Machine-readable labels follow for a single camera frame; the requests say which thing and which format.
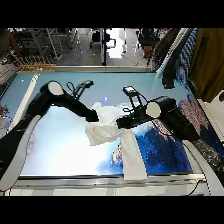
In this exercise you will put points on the mustard garment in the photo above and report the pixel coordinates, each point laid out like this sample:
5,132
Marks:
208,63

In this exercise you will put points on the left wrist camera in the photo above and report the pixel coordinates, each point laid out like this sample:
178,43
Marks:
84,84

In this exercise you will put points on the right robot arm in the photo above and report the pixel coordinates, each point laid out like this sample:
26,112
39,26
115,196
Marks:
175,117

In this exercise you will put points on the white long-sleeved shirt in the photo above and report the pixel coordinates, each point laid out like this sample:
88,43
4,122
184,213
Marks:
106,131

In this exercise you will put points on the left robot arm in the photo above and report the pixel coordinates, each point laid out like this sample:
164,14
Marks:
66,101

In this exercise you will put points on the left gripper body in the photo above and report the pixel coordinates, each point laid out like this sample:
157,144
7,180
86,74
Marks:
90,115

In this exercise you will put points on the blue checked shirt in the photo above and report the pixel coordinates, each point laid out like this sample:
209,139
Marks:
186,56

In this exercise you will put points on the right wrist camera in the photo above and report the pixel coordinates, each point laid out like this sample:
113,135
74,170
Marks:
130,90

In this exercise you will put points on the white garment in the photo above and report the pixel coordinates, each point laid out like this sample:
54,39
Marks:
168,58

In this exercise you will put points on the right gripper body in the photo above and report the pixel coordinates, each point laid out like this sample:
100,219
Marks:
128,122

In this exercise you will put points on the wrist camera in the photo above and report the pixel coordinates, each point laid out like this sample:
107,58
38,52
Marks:
84,84
130,90

